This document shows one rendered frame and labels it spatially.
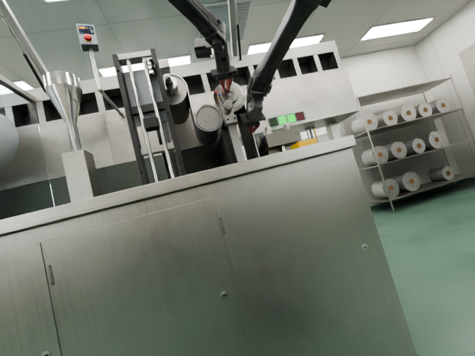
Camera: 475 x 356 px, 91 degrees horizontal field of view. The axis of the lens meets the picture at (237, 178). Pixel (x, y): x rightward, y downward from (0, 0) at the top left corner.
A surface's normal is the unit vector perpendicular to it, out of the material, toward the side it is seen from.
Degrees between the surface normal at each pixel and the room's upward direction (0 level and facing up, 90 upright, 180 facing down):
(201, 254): 90
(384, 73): 90
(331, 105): 90
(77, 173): 90
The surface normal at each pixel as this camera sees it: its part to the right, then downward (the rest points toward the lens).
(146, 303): 0.14, -0.13
